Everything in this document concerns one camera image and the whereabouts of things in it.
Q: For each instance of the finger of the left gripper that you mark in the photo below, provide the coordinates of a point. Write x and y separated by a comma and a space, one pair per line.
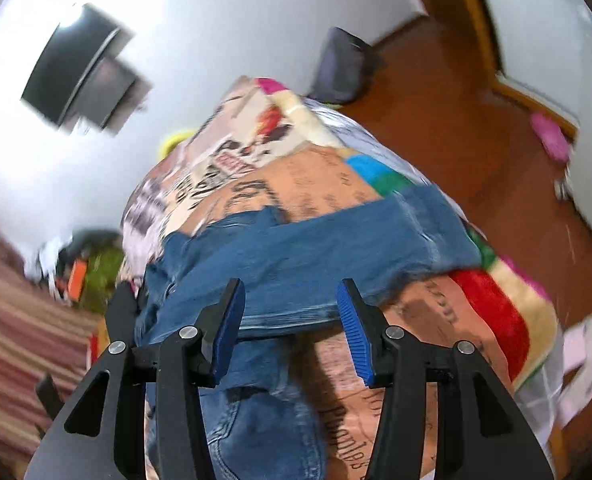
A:
121, 313

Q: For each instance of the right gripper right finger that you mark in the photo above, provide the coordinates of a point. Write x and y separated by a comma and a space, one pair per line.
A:
481, 432

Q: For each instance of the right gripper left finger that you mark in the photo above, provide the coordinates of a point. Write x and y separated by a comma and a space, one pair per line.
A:
98, 433

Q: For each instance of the blue denim jacket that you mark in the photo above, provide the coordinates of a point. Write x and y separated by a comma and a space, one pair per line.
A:
259, 423

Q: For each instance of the green storage box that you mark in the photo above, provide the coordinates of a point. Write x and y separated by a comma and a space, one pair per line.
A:
100, 279

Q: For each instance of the orange shoe box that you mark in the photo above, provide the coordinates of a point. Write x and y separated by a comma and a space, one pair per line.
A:
76, 279

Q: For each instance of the striped red curtain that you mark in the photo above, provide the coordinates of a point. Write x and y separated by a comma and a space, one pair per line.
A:
38, 336

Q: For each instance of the yellow headboard object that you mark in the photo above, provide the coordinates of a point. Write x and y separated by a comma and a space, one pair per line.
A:
172, 140

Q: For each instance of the newspaper print bed quilt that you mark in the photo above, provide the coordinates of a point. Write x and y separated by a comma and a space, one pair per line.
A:
291, 198

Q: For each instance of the grey backpack on floor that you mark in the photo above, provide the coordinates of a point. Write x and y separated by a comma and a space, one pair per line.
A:
345, 69

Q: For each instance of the small wall monitor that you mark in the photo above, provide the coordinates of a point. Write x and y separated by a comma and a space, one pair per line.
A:
110, 96

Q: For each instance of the large wall television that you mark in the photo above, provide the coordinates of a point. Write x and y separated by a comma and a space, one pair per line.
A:
81, 39

